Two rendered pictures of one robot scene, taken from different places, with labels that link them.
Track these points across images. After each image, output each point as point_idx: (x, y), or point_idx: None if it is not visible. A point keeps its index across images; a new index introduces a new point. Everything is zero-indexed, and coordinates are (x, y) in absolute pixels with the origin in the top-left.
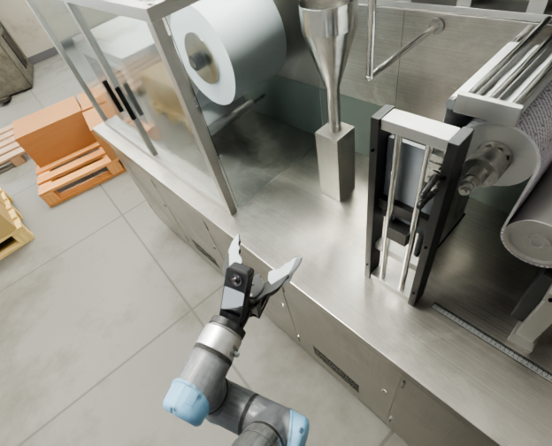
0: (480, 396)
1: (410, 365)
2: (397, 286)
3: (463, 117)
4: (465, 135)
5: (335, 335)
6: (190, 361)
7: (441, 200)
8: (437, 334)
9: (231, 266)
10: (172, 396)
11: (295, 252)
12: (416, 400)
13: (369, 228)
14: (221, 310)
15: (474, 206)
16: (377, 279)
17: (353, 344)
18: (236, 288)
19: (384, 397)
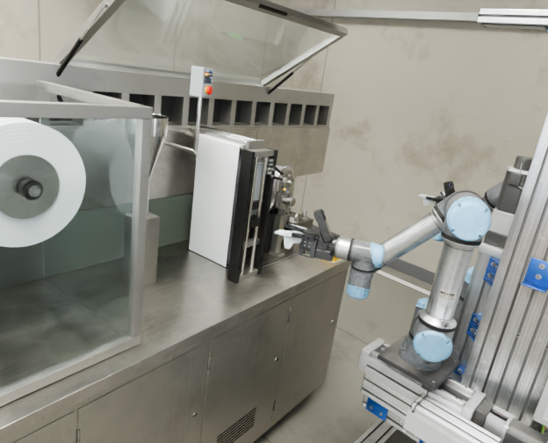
0: (306, 268)
1: (296, 280)
2: (248, 271)
3: (219, 164)
4: (272, 148)
5: (251, 349)
6: (361, 243)
7: (273, 180)
8: (277, 271)
9: (320, 209)
10: (378, 246)
11: (207, 308)
12: (293, 322)
13: (243, 230)
14: (330, 236)
15: (185, 243)
16: (241, 277)
17: (263, 332)
18: (325, 219)
19: (274, 373)
